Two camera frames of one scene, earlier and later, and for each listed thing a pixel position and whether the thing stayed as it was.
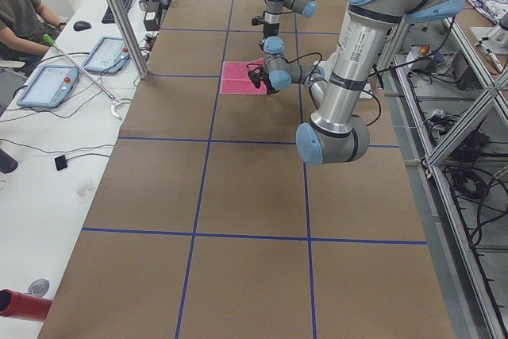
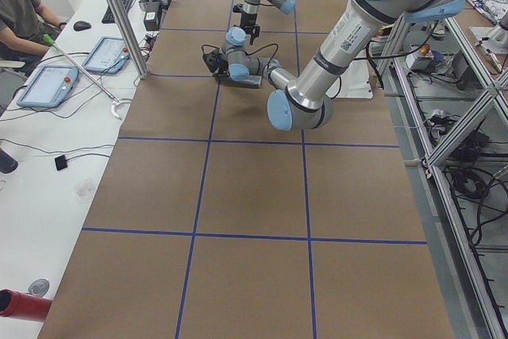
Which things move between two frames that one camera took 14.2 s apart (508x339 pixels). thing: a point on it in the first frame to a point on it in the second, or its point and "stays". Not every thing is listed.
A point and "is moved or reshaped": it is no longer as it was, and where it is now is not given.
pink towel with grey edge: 236,78 is moved or reshaped
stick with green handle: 51,41 stays
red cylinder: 23,305 stays
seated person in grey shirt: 24,21 stays
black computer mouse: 80,25 stays
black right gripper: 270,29 to 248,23
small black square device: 61,162 stays
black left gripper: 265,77 to 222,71
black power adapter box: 152,17 stays
